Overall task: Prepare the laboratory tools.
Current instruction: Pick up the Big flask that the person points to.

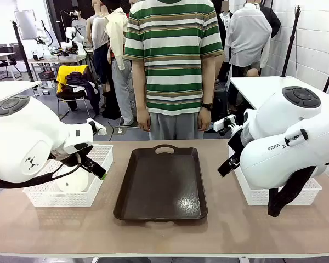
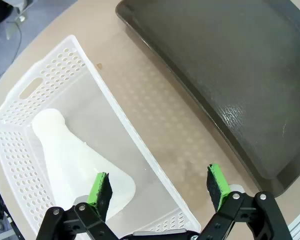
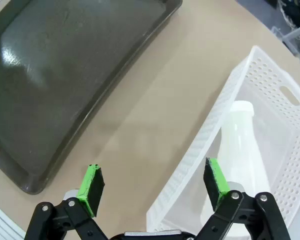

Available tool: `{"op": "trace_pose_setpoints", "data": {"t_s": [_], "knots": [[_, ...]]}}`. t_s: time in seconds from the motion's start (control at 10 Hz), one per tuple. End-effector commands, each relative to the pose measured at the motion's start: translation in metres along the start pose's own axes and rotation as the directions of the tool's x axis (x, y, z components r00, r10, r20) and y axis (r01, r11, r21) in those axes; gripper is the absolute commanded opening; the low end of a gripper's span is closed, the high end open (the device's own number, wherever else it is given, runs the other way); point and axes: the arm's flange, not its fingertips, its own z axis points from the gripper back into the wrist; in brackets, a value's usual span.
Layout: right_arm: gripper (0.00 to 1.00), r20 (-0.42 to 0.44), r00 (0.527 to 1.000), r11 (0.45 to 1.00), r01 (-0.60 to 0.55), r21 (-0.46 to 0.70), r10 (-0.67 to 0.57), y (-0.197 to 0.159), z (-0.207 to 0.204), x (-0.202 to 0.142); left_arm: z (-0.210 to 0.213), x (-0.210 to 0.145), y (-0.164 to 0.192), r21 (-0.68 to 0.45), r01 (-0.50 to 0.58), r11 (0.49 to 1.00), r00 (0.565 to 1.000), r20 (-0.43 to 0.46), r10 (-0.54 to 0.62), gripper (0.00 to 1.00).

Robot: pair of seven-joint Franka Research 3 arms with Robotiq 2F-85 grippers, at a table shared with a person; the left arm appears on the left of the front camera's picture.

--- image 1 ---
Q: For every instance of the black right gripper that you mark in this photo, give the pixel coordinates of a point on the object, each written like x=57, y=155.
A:
x=237, y=142

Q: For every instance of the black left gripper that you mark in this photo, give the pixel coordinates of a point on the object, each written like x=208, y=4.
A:
x=71, y=154

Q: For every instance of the translucent white conical flask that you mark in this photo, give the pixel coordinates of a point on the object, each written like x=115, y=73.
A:
x=74, y=182

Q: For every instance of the person's right forearm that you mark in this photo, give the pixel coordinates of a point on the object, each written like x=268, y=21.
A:
x=139, y=85

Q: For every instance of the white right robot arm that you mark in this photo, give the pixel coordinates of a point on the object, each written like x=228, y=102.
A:
x=277, y=142

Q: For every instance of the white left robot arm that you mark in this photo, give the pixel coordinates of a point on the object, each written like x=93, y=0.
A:
x=30, y=137

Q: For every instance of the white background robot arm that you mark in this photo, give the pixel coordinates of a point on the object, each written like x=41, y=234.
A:
x=75, y=35

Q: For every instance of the person's left forearm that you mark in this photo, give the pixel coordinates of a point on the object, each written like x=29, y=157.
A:
x=209, y=79

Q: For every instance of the person's left hand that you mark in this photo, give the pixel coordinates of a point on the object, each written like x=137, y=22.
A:
x=205, y=120

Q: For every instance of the person's right hand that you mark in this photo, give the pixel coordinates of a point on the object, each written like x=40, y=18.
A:
x=144, y=120

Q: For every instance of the white perforated plastic basket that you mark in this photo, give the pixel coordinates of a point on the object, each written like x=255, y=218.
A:
x=304, y=194
x=98, y=156

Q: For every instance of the black wristwatch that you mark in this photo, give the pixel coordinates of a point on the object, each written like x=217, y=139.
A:
x=208, y=106

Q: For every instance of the dark brown plastic tray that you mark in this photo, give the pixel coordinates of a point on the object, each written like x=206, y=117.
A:
x=161, y=183

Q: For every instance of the chair piled with clothes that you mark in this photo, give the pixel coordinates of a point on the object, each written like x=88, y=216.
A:
x=76, y=90

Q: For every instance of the yellow cloth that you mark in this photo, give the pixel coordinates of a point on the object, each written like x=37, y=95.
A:
x=64, y=72

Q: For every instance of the green striped t-shirt torso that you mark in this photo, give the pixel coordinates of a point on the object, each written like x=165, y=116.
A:
x=172, y=54

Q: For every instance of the mannequin in cream shirt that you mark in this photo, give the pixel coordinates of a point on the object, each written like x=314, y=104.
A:
x=118, y=41

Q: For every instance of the mannequin in white tank top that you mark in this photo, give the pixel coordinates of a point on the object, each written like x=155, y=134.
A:
x=100, y=35

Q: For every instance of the black office chair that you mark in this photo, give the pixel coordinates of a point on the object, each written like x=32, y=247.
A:
x=6, y=61

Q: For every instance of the white light panel on stand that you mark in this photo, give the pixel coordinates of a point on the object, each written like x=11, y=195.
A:
x=26, y=24

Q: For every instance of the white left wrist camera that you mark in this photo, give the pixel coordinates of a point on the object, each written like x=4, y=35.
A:
x=98, y=128

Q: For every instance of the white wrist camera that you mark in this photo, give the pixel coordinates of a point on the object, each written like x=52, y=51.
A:
x=98, y=128
x=224, y=122

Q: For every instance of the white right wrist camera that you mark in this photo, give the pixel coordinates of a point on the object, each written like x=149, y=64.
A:
x=224, y=122

